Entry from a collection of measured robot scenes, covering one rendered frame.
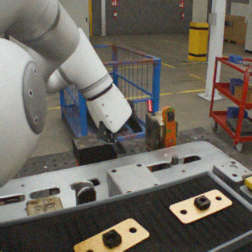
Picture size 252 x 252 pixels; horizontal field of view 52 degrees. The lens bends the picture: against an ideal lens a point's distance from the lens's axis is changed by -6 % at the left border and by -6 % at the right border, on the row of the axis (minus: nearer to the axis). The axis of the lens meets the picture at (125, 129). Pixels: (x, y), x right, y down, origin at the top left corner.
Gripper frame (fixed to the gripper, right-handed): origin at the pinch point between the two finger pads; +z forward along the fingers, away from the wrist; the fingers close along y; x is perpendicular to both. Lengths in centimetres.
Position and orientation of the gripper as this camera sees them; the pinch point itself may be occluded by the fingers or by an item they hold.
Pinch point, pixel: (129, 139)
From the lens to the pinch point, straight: 73.4
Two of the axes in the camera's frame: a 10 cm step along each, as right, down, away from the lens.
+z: 4.9, 7.9, 3.7
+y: -4.8, 6.0, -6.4
